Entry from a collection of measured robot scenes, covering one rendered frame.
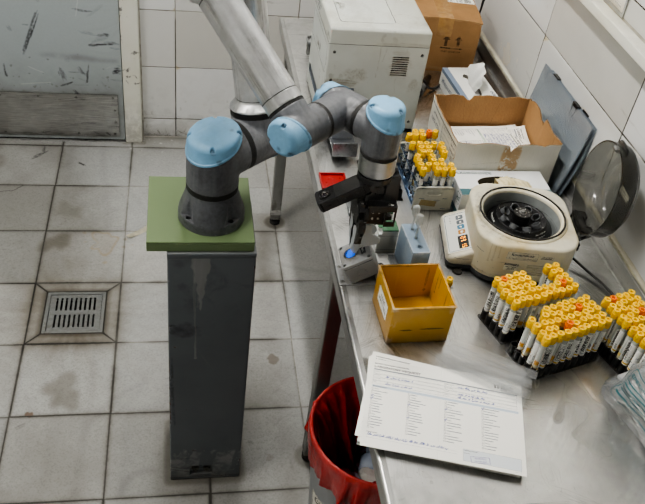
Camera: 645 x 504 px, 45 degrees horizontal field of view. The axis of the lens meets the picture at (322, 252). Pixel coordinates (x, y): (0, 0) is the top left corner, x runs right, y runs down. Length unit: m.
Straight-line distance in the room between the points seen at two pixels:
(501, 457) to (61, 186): 2.44
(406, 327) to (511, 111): 0.90
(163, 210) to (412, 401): 0.73
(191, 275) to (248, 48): 0.57
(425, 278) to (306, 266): 1.43
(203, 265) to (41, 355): 1.10
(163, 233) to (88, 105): 1.93
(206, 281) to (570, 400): 0.83
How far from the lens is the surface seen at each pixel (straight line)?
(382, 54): 2.15
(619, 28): 1.99
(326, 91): 1.57
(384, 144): 1.51
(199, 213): 1.75
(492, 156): 2.05
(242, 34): 1.49
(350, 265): 1.69
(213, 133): 1.69
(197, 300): 1.87
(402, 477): 1.42
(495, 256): 1.77
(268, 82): 1.47
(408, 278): 1.68
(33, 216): 3.33
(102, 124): 3.70
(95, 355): 2.75
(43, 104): 3.68
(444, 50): 2.62
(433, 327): 1.61
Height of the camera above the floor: 2.03
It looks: 40 degrees down
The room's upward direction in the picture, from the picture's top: 9 degrees clockwise
